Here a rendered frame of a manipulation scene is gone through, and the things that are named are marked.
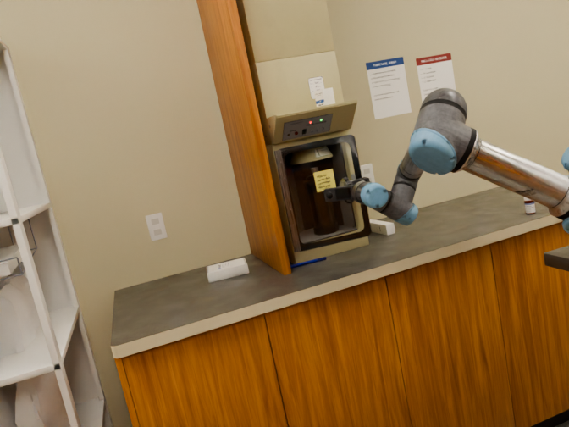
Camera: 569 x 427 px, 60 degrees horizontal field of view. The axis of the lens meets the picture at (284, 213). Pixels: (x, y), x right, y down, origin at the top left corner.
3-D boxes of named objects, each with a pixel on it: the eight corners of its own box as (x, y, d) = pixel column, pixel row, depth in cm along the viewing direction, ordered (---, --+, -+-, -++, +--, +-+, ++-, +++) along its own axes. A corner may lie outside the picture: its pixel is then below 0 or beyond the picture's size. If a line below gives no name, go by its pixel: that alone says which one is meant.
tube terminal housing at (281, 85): (276, 254, 214) (239, 74, 202) (343, 235, 223) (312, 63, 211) (295, 265, 190) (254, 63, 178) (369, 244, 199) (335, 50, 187)
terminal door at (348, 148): (295, 252, 189) (275, 149, 183) (372, 235, 192) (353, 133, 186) (296, 252, 188) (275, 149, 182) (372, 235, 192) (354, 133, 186)
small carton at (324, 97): (317, 108, 183) (313, 91, 182) (327, 106, 185) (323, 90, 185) (325, 105, 179) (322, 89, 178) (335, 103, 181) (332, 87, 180)
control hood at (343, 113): (271, 145, 183) (266, 118, 181) (349, 128, 192) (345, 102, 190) (280, 143, 172) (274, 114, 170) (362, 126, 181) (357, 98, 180)
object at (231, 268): (208, 275, 202) (206, 266, 201) (246, 266, 204) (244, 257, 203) (208, 283, 190) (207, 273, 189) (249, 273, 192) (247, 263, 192)
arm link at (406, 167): (436, 61, 124) (391, 163, 168) (427, 93, 120) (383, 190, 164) (481, 74, 123) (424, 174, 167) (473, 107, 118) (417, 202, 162)
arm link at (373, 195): (383, 214, 150) (360, 202, 148) (372, 210, 161) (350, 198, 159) (395, 191, 150) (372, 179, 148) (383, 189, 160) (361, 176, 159)
